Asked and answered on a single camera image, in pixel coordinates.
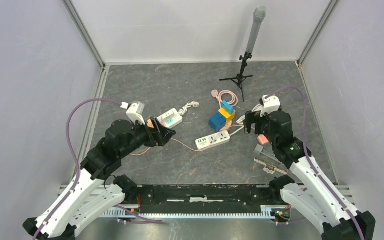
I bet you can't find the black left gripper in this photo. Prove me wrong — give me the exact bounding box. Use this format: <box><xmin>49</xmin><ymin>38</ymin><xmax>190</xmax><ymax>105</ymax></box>
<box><xmin>120</xmin><ymin>115</ymin><xmax>177</xmax><ymax>158</ymax></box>

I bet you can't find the yellow cube socket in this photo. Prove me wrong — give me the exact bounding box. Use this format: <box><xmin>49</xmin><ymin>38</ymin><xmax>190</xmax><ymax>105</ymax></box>
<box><xmin>218</xmin><ymin>108</ymin><xmax>236</xmax><ymax>124</ymax></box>

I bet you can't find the pink charging cable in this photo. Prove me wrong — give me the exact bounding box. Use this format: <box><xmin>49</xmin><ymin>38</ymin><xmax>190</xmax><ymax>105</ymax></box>
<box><xmin>129</xmin><ymin>137</ymin><xmax>201</xmax><ymax>157</ymax></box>

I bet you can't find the light blue cube adapter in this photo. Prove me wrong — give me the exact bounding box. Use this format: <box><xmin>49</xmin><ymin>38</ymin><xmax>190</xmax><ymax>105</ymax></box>
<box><xmin>220</xmin><ymin>100</ymin><xmax>235</xmax><ymax>115</ymax></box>

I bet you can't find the dark blue cube socket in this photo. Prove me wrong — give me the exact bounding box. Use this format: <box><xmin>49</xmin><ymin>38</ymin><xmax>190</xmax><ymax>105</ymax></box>
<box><xmin>208</xmin><ymin>112</ymin><xmax>227</xmax><ymax>132</ymax></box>

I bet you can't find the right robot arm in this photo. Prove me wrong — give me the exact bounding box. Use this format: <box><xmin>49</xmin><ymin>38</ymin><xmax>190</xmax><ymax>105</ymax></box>
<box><xmin>244</xmin><ymin>110</ymin><xmax>376</xmax><ymax>240</ymax></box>

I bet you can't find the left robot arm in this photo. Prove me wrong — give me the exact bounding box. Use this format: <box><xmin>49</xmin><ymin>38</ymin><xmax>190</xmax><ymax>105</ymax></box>
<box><xmin>23</xmin><ymin>117</ymin><xmax>176</xmax><ymax>240</ymax></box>

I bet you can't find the white dock with green inset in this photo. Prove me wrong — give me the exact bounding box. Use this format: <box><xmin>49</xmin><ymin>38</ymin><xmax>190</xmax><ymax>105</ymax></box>
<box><xmin>157</xmin><ymin>108</ymin><xmax>183</xmax><ymax>129</ymax></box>

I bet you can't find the white power strip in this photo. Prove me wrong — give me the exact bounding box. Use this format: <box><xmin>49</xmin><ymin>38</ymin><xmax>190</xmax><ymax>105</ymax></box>
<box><xmin>195</xmin><ymin>130</ymin><xmax>231</xmax><ymax>152</ymax></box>

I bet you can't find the grey microphone on tripod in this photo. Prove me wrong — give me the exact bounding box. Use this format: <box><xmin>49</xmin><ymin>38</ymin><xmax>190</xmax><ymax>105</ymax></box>
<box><xmin>219</xmin><ymin>5</ymin><xmax>267</xmax><ymax>102</ymax></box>

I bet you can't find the white power strip cord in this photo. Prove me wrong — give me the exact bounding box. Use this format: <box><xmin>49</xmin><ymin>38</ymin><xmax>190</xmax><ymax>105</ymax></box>
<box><xmin>229</xmin><ymin>114</ymin><xmax>256</xmax><ymax>137</ymax></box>

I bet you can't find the white coiled cable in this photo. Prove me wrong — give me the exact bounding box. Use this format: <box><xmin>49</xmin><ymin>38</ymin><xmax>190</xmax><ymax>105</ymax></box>
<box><xmin>178</xmin><ymin>101</ymin><xmax>200</xmax><ymax>117</ymax></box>

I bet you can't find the grey metal bracket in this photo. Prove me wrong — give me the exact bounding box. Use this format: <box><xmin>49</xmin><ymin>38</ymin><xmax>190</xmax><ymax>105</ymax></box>
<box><xmin>253</xmin><ymin>144</ymin><xmax>276</xmax><ymax>159</ymax></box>

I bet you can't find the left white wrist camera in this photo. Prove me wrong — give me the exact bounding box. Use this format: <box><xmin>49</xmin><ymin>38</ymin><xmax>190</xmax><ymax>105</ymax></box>
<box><xmin>120</xmin><ymin>101</ymin><xmax>145</xmax><ymax>125</ymax></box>

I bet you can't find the pink coiled cable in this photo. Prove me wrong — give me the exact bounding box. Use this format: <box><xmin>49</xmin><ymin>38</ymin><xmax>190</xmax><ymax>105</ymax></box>
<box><xmin>211</xmin><ymin>89</ymin><xmax>239</xmax><ymax>109</ymax></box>

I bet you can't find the beige perforated bracket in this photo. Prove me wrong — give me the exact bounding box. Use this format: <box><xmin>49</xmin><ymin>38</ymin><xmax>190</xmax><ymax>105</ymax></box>
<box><xmin>253</xmin><ymin>157</ymin><xmax>288</xmax><ymax>175</ymax></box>

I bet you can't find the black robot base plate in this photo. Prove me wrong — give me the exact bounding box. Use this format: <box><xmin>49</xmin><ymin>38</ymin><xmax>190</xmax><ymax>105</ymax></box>
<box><xmin>122</xmin><ymin>184</ymin><xmax>287</xmax><ymax>214</ymax></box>

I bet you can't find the white slotted cable duct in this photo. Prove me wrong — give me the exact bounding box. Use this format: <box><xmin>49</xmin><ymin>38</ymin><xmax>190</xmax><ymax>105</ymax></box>
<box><xmin>100</xmin><ymin>207</ymin><xmax>275</xmax><ymax>220</ymax></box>

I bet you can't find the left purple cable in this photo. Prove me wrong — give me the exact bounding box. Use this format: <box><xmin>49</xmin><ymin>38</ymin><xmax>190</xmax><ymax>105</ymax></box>
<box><xmin>31</xmin><ymin>98</ymin><xmax>164</xmax><ymax>240</ymax></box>

